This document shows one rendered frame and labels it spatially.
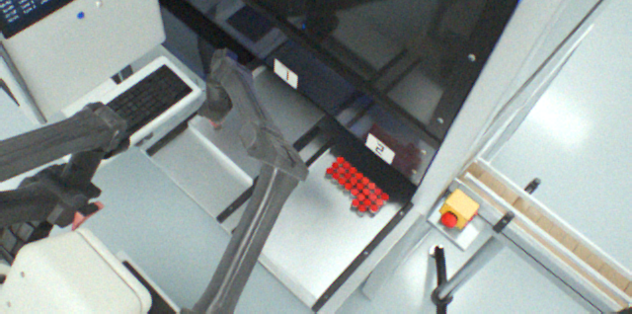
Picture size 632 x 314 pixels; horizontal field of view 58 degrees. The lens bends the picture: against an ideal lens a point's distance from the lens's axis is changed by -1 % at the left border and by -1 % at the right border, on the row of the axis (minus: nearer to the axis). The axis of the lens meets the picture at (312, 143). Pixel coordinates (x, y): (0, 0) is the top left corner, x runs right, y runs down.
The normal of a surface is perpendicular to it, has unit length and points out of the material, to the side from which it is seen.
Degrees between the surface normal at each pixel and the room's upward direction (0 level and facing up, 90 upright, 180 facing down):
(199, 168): 0
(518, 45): 90
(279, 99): 0
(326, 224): 0
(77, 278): 43
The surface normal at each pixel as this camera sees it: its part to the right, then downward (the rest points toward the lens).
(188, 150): 0.08, -0.50
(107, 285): 0.51, -0.78
